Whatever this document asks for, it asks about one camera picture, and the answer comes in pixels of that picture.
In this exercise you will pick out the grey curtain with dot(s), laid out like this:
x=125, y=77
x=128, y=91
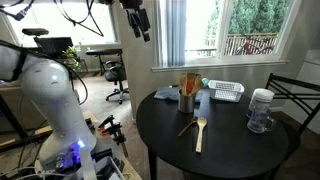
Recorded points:
x=175, y=33

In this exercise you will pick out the green potted plant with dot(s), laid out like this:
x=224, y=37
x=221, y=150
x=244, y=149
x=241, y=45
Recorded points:
x=70, y=53

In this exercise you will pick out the black metal chair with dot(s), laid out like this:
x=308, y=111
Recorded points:
x=310, y=96

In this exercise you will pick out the red spatula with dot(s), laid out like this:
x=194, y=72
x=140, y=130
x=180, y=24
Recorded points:
x=189, y=87

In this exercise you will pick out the round black table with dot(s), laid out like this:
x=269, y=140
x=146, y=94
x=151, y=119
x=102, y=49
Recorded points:
x=226, y=146

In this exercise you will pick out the light wooden spoon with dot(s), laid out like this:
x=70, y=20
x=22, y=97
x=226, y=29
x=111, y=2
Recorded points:
x=201, y=131

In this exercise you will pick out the narrow wooden spatula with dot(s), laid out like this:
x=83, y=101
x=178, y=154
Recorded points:
x=183, y=85

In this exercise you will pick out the black side desk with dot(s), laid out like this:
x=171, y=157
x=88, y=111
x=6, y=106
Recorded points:
x=105, y=52

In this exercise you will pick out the black office chair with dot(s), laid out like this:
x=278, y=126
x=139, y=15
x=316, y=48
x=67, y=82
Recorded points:
x=116, y=75

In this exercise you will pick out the silver utensil holder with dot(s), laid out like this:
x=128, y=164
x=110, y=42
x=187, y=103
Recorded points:
x=186, y=103

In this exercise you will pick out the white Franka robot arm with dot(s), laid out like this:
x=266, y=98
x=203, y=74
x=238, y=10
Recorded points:
x=50, y=90

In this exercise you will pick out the white framed window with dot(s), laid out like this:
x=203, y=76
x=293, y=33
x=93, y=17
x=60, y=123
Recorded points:
x=223, y=30

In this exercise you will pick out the long orange black clamp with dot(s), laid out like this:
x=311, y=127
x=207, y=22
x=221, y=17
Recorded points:
x=116, y=133

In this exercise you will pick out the short orange black clamp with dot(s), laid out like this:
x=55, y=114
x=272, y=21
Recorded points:
x=106, y=121

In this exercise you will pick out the black camera on stand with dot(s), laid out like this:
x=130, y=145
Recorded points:
x=35, y=31

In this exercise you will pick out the brown wooden spoon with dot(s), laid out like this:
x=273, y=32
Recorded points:
x=187, y=127

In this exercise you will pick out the white lidded jar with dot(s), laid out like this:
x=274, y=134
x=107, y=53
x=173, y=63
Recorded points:
x=261, y=98

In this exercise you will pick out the black monitor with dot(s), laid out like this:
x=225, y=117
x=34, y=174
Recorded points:
x=55, y=45

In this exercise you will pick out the white plastic basket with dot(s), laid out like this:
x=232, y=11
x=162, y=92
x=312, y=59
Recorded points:
x=226, y=90

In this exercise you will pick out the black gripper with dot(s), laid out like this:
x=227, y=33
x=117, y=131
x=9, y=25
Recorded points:
x=130, y=4

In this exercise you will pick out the blue cloth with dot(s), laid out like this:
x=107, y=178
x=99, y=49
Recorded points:
x=166, y=94

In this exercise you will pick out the clear glass mug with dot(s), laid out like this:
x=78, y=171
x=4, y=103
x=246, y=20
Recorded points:
x=258, y=123

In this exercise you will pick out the red bicycle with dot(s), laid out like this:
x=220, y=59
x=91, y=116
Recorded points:
x=250, y=48

